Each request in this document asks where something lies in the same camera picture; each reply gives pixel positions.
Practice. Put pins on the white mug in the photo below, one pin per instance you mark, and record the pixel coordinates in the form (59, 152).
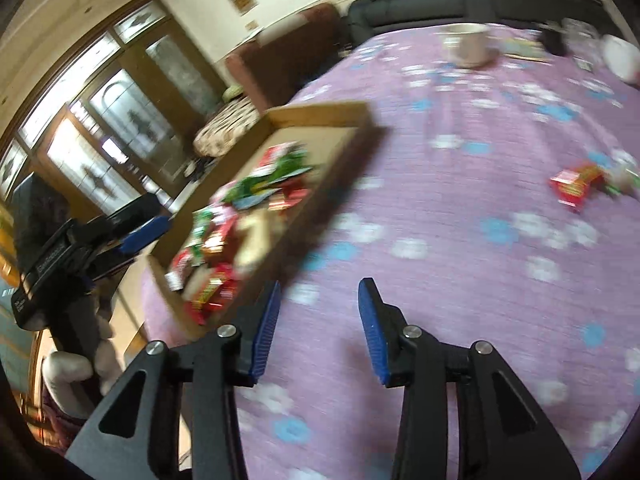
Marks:
(470, 45)

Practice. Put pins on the cardboard box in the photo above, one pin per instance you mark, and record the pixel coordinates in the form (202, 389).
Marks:
(320, 142)

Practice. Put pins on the small red snack packet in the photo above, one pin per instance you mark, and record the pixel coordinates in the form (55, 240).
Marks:
(572, 185)

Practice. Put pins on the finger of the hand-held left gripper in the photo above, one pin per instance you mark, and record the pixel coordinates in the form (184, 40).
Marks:
(145, 232)
(135, 207)

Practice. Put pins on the floral seat cushion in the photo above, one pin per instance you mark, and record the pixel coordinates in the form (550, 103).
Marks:
(225, 127)

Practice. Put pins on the black sofa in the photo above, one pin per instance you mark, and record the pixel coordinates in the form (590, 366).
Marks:
(450, 5)

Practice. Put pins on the wooden glass door cabinet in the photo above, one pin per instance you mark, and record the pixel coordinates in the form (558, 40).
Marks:
(115, 105)

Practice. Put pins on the clear plastic cup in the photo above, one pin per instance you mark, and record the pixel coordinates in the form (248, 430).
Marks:
(580, 27)

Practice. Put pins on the brown upholstered chair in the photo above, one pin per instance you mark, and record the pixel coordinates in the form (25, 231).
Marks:
(280, 55)

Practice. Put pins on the person's leg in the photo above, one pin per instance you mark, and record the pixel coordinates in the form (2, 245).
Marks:
(75, 325)

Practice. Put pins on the pile of mixed snacks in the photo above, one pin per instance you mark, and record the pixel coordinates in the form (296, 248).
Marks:
(220, 240)

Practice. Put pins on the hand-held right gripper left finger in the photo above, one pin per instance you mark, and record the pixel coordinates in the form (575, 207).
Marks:
(265, 332)

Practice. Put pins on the small black device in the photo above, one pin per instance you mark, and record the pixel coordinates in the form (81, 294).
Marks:
(555, 42)

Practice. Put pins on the green booklet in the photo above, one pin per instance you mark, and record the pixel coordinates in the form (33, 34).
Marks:
(522, 50)

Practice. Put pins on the person's left forearm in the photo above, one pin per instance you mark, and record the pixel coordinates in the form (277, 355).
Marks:
(37, 200)

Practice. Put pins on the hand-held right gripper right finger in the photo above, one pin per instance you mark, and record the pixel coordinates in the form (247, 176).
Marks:
(372, 330)

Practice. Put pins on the wall socket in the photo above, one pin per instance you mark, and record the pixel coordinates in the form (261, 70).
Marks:
(251, 25)

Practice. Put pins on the white fluffy slipper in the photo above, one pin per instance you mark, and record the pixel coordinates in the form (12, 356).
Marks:
(65, 372)
(107, 355)

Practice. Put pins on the white plastic bottle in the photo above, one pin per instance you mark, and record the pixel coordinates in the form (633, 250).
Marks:
(620, 57)

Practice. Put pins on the pale yellow-green snack packet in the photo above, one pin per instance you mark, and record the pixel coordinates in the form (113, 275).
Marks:
(622, 175)

